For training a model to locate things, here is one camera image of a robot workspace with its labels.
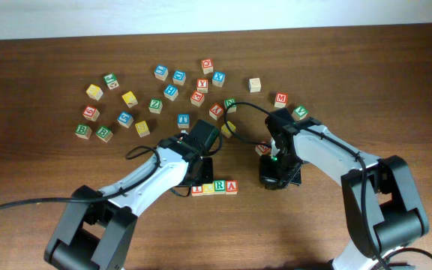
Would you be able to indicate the green V block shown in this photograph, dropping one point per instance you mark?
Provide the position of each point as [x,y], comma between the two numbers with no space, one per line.
[299,113]

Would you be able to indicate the red y block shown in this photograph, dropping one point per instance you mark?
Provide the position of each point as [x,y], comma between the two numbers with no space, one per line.
[216,111]
[202,85]

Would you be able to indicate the blue D block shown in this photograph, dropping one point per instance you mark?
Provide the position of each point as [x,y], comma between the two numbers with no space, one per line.
[179,77]

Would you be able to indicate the red 6 block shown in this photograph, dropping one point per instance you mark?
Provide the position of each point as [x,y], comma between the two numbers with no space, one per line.
[91,113]

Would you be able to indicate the red A block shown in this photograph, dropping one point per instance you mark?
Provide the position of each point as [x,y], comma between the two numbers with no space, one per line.
[231,187]

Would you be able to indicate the red E block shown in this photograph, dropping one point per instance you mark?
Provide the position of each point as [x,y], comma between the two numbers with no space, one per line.
[197,98]

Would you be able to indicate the green b block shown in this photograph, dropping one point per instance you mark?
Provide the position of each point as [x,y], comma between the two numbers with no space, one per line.
[104,133]
[83,131]

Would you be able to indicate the green R block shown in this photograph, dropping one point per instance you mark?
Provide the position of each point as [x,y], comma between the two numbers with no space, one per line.
[219,186]

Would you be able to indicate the red 3 block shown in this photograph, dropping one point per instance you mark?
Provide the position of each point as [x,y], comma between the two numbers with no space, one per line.
[262,149]

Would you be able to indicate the blue H block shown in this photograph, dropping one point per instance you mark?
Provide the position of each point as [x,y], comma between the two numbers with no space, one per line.
[171,92]

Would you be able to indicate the blue X block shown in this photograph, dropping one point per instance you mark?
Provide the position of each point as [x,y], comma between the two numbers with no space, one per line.
[218,78]

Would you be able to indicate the blue L block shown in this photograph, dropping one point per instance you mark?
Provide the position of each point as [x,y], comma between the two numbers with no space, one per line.
[161,72]

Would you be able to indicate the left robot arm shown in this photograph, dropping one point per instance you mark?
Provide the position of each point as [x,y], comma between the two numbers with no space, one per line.
[96,227]

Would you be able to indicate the red Y block upper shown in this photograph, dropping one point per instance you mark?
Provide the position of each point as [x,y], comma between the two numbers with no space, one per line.
[202,85]

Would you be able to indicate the red M block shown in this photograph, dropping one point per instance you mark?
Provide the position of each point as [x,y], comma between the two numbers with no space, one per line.
[280,100]

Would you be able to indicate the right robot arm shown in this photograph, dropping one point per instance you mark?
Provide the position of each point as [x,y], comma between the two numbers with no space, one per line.
[384,212]

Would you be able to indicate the yellow block upper left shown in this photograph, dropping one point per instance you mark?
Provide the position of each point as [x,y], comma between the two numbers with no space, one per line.
[94,92]

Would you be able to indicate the blue T block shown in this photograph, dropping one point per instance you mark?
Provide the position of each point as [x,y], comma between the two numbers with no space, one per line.
[183,121]

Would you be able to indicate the red Y block lower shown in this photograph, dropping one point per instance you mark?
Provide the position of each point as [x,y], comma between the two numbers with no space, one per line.
[216,111]

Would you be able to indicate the green J block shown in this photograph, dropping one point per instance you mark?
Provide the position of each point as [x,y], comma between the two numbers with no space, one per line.
[111,81]

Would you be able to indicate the green Z block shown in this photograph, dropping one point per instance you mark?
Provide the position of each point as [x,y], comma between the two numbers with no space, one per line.
[155,106]

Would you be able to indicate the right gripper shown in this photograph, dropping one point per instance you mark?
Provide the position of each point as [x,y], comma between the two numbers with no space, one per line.
[272,181]

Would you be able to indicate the plain wooden block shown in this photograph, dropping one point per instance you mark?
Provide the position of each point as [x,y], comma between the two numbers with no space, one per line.
[254,85]

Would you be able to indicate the yellow block centre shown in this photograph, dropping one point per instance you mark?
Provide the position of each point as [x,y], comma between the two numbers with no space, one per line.
[228,129]

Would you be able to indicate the yellow block middle left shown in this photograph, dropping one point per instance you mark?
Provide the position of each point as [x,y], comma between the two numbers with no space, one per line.
[130,99]

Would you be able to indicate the red Q block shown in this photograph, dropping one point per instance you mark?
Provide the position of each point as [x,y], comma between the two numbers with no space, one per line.
[207,66]

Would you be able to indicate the green N block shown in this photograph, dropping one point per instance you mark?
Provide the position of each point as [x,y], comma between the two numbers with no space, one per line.
[229,105]

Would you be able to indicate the green B block far left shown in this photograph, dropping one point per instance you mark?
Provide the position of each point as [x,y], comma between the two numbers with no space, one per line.
[83,131]

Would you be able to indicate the yellow C block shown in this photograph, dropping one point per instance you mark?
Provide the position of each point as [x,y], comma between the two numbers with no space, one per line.
[208,189]

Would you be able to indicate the red I block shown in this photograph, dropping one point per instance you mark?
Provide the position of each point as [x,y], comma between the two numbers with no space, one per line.
[197,191]

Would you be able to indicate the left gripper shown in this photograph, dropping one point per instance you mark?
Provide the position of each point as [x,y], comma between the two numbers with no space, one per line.
[208,176]

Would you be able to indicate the yellow S block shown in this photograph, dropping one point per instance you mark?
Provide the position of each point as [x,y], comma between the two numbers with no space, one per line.
[142,128]

